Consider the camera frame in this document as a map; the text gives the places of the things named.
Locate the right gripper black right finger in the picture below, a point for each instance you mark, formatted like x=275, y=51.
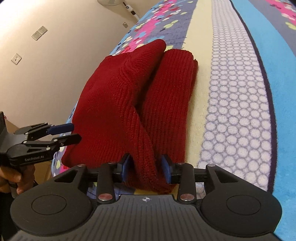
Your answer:
x=226, y=202

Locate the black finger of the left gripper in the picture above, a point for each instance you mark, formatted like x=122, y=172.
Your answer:
x=41, y=130
x=63, y=141

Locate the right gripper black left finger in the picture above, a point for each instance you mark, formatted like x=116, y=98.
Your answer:
x=66, y=201

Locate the red knitted sweater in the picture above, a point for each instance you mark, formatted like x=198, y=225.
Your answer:
x=136, y=103

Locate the person's left hand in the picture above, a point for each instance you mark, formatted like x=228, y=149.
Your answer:
x=23, y=180

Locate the colourful floral bed blanket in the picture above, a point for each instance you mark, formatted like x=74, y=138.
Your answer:
x=242, y=110

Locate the white standing fan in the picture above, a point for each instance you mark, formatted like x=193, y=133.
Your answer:
x=129, y=8

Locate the single wall switch plate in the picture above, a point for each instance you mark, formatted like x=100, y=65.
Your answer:
x=16, y=59

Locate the double wall light switch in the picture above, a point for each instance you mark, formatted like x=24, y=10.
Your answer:
x=39, y=33

